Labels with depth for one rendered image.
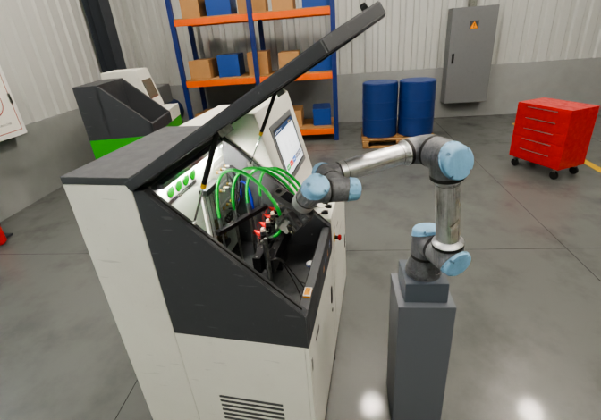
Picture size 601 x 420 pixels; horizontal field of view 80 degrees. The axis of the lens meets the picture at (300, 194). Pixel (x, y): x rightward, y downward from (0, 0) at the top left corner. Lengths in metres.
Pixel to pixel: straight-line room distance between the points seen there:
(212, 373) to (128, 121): 3.88
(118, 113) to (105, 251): 3.69
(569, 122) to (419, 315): 3.82
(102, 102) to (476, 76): 6.43
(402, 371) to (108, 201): 1.48
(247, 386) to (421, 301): 0.84
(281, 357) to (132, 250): 0.72
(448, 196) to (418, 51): 6.75
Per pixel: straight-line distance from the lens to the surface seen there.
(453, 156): 1.24
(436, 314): 1.72
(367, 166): 1.25
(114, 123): 5.21
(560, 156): 5.26
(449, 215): 1.37
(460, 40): 7.83
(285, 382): 1.69
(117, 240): 1.52
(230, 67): 6.96
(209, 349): 1.69
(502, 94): 8.58
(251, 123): 1.83
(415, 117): 6.24
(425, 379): 2.01
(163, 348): 1.81
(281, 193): 1.23
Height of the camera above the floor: 1.91
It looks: 25 degrees down
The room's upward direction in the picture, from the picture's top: 5 degrees counter-clockwise
